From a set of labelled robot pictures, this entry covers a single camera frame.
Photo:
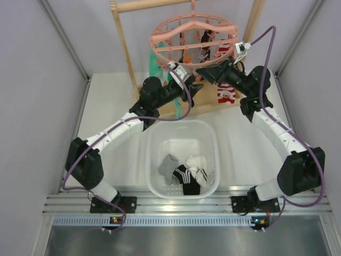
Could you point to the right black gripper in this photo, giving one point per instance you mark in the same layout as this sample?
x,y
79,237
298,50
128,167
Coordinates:
x,y
216,73

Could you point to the aluminium mounting rail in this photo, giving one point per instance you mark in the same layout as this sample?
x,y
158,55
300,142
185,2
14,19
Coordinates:
x,y
78,202

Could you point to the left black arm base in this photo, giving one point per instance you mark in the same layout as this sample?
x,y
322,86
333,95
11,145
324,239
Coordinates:
x,y
127,203

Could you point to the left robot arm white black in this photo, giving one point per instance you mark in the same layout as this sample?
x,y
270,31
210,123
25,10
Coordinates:
x,y
84,161

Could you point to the orange clothes peg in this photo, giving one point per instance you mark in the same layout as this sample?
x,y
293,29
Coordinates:
x,y
187,59

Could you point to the green sock right hanging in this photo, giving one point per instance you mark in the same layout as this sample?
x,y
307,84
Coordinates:
x,y
176,101

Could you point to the red white striped sock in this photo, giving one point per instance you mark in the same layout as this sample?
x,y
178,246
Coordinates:
x,y
225,93

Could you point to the purple clothes peg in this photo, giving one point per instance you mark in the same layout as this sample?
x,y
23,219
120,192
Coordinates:
x,y
204,54

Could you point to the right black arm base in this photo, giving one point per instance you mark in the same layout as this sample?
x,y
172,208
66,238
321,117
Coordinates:
x,y
242,205

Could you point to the perforated grey cable duct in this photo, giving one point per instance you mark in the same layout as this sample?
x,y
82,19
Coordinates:
x,y
161,221

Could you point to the green sock hanging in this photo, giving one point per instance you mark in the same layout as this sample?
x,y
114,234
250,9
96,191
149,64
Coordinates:
x,y
176,101
154,68

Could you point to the pink round clip hanger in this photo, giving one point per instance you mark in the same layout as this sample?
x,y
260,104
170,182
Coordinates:
x,y
169,40

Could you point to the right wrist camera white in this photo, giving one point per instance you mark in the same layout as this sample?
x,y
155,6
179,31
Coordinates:
x,y
241,50

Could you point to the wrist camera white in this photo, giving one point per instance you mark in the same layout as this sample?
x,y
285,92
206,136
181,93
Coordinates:
x,y
241,50
178,71

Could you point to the wooden drying rack frame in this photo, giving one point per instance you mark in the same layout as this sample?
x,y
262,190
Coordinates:
x,y
207,99

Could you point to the white plastic laundry basket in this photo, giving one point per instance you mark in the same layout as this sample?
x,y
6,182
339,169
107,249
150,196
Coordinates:
x,y
182,160

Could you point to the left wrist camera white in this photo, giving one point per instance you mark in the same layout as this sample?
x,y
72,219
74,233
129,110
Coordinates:
x,y
178,71

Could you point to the grey sock in basket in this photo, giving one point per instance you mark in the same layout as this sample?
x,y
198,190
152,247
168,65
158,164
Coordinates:
x,y
166,169

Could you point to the white sock in basket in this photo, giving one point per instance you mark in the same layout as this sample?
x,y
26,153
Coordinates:
x,y
198,167

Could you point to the black striped sock in basket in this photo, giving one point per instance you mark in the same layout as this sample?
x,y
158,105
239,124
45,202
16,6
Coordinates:
x,y
188,182

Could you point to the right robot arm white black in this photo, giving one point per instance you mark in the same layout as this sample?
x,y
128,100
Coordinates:
x,y
303,166

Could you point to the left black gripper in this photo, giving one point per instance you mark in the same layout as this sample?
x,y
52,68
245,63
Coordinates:
x,y
192,88

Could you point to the green sock left hanging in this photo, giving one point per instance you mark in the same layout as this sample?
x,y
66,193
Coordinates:
x,y
154,68

